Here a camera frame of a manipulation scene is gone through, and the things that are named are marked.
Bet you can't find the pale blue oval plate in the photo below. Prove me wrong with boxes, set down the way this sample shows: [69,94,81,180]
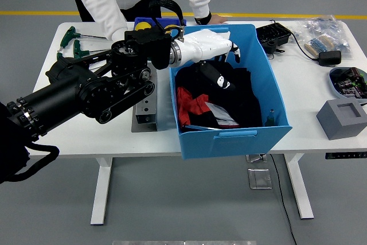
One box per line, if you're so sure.
[328,67,367,100]

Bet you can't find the black round socket part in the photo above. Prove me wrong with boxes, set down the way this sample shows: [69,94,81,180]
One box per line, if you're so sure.
[263,39,286,56]

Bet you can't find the black floor cable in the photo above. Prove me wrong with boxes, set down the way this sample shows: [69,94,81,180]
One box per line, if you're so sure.
[269,154,298,245]

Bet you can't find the large blue folding box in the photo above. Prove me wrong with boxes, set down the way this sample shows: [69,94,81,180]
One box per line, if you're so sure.
[168,24,293,160]

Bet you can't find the white table leg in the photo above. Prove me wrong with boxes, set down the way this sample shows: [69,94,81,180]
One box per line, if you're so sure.
[283,153,315,220]
[90,157,113,226]

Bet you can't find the small dark blue bin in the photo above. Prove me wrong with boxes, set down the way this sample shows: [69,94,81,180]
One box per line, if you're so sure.
[134,17,188,32]

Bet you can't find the black adapter cord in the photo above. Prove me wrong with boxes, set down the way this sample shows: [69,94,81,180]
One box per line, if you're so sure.
[269,20,321,62]

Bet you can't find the person's left hand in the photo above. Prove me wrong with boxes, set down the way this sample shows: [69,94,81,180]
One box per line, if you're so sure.
[208,14,229,25]

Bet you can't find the grey metal tool stand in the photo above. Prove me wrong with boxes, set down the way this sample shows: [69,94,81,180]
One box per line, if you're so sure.
[131,68,174,133]

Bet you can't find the black power adapter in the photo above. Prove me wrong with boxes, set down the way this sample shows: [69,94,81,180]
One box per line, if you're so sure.
[318,50,342,67]

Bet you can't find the small metal floor plate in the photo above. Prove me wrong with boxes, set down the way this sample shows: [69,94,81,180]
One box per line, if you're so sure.
[245,154,268,163]

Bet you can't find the black table control panel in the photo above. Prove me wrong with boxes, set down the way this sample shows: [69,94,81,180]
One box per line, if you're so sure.
[325,151,367,160]

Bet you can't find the beige resistor tape roll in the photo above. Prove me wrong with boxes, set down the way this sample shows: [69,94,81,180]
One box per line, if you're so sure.
[304,34,335,59]

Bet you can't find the black cloth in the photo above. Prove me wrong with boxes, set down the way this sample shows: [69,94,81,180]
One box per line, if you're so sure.
[174,61,263,130]

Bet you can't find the red cloth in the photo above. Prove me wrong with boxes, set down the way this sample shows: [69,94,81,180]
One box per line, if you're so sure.
[176,87,213,129]

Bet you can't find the grey block with square recess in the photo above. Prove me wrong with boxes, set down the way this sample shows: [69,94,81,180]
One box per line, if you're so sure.
[315,98,367,141]

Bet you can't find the clear bags of components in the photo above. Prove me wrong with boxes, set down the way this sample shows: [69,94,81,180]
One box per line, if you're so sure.
[291,15,353,59]

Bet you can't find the dark electronic parts pile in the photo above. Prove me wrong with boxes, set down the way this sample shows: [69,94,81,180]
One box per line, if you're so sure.
[330,67,367,99]

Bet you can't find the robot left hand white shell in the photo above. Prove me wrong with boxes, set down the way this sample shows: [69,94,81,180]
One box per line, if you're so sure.
[178,28,241,91]

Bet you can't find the black plastic tray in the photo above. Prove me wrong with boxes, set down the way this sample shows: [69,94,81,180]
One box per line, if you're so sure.
[255,22,292,48]

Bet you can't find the yellow ball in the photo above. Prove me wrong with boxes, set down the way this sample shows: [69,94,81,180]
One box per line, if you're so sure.
[135,21,153,31]

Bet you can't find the large green T-handle hex key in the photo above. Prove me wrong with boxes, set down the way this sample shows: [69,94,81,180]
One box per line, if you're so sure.
[183,108,278,131]

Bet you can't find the grey white fabric piece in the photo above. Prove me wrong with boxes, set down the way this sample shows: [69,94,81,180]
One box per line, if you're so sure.
[206,102,239,127]

